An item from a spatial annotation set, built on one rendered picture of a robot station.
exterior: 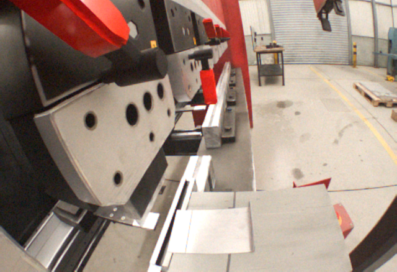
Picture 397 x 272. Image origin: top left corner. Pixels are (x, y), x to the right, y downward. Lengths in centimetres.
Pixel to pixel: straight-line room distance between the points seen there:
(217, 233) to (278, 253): 10
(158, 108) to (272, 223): 24
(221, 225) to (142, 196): 14
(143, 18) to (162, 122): 11
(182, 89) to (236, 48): 206
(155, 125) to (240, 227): 21
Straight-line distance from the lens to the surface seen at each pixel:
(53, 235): 49
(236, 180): 55
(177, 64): 26
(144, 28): 19
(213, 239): 29
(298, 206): 33
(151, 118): 16
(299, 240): 30
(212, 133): 66
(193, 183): 38
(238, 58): 231
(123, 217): 37
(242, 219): 31
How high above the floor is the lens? 126
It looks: 25 degrees down
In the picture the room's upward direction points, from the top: 11 degrees counter-clockwise
